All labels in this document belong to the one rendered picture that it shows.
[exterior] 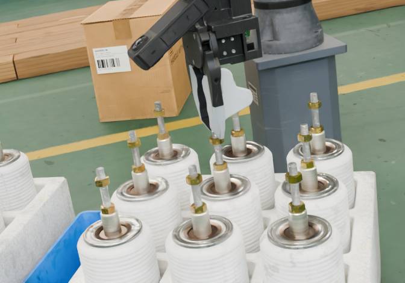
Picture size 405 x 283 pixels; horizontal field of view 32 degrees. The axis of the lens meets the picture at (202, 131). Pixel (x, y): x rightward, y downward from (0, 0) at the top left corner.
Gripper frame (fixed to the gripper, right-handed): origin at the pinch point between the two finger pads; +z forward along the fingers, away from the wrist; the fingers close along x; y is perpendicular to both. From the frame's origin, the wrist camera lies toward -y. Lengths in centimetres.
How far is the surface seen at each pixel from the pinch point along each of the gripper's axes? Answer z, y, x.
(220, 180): 7.6, 0.1, -1.0
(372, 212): 16.5, 20.0, -5.8
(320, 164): 9.6, 15.2, -0.6
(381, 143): 34, 56, 49
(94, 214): 22.8, -14.1, 30.9
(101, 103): 29, 3, 112
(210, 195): 9.1, -1.8, -1.6
